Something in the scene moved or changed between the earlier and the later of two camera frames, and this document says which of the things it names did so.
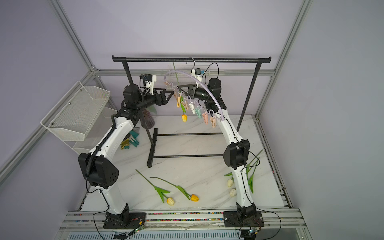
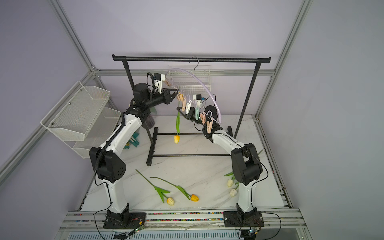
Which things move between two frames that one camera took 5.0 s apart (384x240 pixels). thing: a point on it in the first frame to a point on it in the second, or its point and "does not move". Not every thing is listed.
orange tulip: x=184 y=116 to x=177 y=137
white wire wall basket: x=181 y=75 does not move
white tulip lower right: x=233 y=192 does not move
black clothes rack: x=153 y=137 does not move
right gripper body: x=202 y=94 to x=192 y=117
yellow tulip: x=193 y=197 does not move
